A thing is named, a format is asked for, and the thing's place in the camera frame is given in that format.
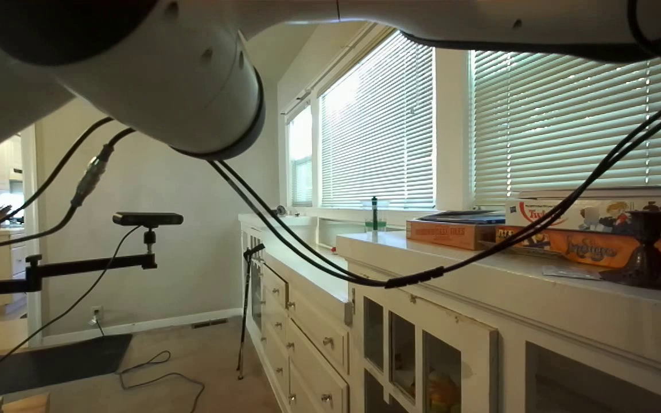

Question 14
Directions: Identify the white glass-front cabinet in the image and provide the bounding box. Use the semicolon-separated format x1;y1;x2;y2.
336;230;661;413

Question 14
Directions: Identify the white glazed cabinet door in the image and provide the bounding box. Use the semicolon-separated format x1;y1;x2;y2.
353;284;501;413

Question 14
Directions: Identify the white drawer cabinet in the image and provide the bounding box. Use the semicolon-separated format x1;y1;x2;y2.
237;211;361;413

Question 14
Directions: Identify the white window blind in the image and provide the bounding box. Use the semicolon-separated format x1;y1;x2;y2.
318;32;439;211
470;47;661;209

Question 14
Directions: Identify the white board game box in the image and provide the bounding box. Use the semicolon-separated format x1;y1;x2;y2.
508;192;661;237

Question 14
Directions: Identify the black bowl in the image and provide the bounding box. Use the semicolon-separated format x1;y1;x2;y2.
605;201;661;293

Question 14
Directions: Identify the dark flat book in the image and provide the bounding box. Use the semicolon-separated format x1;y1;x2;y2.
421;209;509;226

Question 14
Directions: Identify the orange board game box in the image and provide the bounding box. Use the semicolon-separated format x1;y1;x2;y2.
405;217;661;286

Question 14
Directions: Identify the orange toy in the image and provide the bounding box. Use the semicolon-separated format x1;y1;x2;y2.
424;373;465;413

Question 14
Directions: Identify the thin black stand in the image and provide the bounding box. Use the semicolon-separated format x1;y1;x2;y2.
235;241;270;383

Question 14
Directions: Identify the black floor mat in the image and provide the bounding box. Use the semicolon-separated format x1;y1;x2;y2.
0;333;136;405

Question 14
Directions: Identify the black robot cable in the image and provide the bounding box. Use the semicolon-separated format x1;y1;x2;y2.
0;98;661;291

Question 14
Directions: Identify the black stereo camera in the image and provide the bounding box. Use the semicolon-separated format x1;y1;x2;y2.
110;209;187;230

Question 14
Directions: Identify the black floor cable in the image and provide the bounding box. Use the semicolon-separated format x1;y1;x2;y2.
115;349;209;413

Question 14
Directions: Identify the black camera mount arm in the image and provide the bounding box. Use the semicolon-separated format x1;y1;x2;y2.
0;226;162;301

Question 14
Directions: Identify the thin black camera cable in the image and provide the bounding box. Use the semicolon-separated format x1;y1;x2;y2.
0;225;142;391

